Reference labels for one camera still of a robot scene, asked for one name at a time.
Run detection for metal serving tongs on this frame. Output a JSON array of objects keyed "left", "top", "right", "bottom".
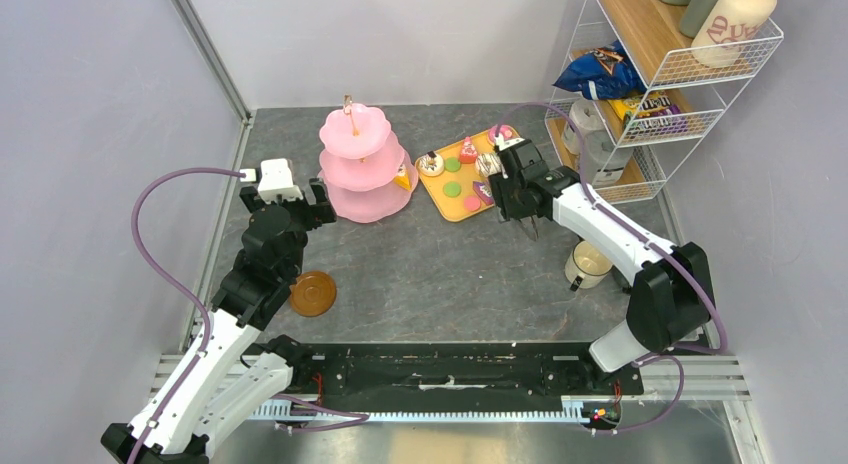
[{"left": 518, "top": 216, "right": 539, "bottom": 242}]

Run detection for purple cake slice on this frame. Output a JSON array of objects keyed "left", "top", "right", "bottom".
[{"left": 472, "top": 181, "right": 494, "bottom": 206}]

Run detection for yellow cake slice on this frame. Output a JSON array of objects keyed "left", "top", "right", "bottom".
[{"left": 393, "top": 164, "right": 412, "bottom": 192}]

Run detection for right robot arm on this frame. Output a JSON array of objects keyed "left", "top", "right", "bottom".
[{"left": 488, "top": 138, "right": 715, "bottom": 393}]

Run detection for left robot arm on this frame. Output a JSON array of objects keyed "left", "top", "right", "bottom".
[{"left": 101, "top": 178, "right": 336, "bottom": 463}]

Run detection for white chocolate-drizzle donut centre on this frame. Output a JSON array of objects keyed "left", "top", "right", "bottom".
[{"left": 475, "top": 152, "right": 502, "bottom": 179}]

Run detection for white chocolate-drizzle donut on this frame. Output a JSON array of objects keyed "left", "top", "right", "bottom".
[
  {"left": 475, "top": 152, "right": 502, "bottom": 179},
  {"left": 416, "top": 151, "right": 445, "bottom": 177}
]

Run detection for pink frosted donut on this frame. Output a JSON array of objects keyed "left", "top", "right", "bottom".
[{"left": 487, "top": 125, "right": 516, "bottom": 146}]

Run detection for pink three-tier cake stand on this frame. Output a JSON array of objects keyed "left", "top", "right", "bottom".
[{"left": 319, "top": 95, "right": 419, "bottom": 224}]

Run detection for red strawberry cake slice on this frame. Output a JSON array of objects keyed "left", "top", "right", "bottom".
[{"left": 458, "top": 136, "right": 479, "bottom": 165}]

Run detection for yellow serving tray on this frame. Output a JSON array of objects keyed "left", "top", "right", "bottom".
[{"left": 418, "top": 130, "right": 495, "bottom": 223}]

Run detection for grey jar lower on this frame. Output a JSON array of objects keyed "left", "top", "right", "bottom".
[{"left": 586, "top": 131, "right": 633, "bottom": 188}]

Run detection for white jar upper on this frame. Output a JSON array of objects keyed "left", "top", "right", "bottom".
[{"left": 563, "top": 98, "right": 608, "bottom": 156}]

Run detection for white chocolate-drizzle donut left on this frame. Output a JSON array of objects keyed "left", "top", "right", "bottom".
[{"left": 416, "top": 151, "right": 445, "bottom": 177}]

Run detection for beige mug right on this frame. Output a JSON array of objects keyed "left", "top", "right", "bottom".
[{"left": 564, "top": 240, "right": 613, "bottom": 291}]

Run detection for blue snack bag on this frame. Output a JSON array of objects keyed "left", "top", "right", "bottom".
[{"left": 553, "top": 40, "right": 647, "bottom": 101}]

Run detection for yellow candy bag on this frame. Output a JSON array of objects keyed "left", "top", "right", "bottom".
[{"left": 608, "top": 90, "right": 682, "bottom": 131}]

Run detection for grey-green bottle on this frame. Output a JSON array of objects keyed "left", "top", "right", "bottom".
[{"left": 678, "top": 0, "right": 718, "bottom": 38}]

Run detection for cream labelled bottle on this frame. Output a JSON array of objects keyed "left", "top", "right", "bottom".
[{"left": 691, "top": 0, "right": 777, "bottom": 68}]

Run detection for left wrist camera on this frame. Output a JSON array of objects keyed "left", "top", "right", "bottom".
[{"left": 239, "top": 158, "right": 303, "bottom": 204}]

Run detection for white wire shelf rack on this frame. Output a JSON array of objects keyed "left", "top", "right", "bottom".
[{"left": 544, "top": 0, "right": 785, "bottom": 209}]

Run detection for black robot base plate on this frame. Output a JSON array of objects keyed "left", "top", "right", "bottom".
[{"left": 264, "top": 335, "right": 645, "bottom": 415}]

